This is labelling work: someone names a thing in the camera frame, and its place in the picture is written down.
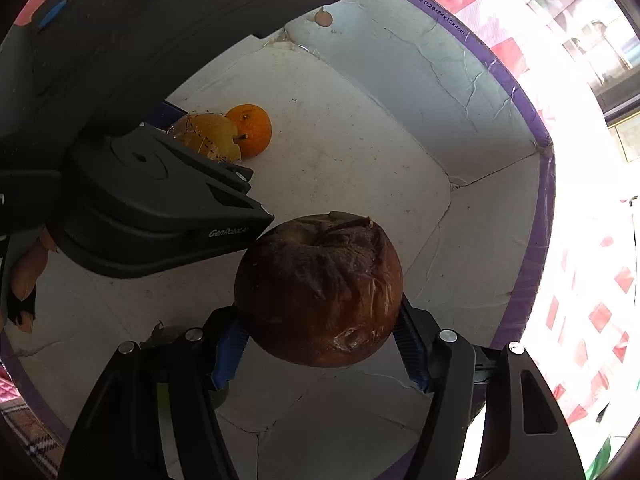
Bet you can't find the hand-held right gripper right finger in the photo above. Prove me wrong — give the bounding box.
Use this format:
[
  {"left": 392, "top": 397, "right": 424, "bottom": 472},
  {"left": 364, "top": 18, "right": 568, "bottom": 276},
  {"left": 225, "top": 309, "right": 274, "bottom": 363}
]
[{"left": 392, "top": 295, "right": 586, "bottom": 480}]

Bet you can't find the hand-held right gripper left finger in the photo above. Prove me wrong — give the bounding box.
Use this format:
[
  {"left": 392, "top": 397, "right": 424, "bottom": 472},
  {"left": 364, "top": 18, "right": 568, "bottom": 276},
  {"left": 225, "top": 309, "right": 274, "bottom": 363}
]
[{"left": 59, "top": 305, "right": 251, "bottom": 480}]

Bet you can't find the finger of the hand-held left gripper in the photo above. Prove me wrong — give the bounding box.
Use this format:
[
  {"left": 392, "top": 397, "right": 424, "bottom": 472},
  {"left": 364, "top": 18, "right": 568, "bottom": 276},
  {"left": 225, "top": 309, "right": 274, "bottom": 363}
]
[
  {"left": 150, "top": 127, "right": 275, "bottom": 226},
  {"left": 150, "top": 101, "right": 178, "bottom": 128}
]

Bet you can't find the yellow plastic-wrapped apple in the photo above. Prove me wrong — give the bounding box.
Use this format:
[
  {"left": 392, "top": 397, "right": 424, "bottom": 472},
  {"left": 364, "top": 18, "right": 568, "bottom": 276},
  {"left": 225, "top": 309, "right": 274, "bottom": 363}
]
[{"left": 167, "top": 112, "right": 242, "bottom": 163}]

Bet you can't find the brown rotten apple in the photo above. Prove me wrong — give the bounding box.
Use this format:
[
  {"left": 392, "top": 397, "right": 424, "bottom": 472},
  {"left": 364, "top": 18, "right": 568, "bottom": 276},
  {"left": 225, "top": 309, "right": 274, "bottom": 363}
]
[{"left": 234, "top": 212, "right": 404, "bottom": 368}]

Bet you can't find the white cardboard box purple rim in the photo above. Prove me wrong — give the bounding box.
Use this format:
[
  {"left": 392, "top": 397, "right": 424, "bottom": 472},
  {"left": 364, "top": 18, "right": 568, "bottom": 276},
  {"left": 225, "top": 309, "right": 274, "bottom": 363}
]
[{"left": 0, "top": 0, "right": 557, "bottom": 480}]

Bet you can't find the small orange tangerine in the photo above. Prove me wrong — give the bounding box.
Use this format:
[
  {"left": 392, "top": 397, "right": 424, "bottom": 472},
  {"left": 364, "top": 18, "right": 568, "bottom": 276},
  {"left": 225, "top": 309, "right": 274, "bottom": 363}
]
[{"left": 226, "top": 104, "right": 272, "bottom": 158}]

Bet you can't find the green tomato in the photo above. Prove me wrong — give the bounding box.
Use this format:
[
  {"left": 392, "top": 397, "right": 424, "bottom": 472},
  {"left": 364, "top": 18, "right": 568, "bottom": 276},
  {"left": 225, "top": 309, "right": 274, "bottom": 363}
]
[{"left": 141, "top": 321, "right": 231, "bottom": 408}]

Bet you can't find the plaid cloth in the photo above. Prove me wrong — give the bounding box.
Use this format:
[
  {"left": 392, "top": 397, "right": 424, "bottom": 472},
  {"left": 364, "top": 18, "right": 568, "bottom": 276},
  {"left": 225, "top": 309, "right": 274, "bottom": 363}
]
[{"left": 0, "top": 402, "right": 66, "bottom": 480}]

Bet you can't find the pink quilted cloth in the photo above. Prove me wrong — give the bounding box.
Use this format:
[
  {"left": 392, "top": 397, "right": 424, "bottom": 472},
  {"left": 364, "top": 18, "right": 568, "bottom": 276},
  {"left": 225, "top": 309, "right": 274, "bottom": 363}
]
[{"left": 0, "top": 365, "right": 23, "bottom": 403}]

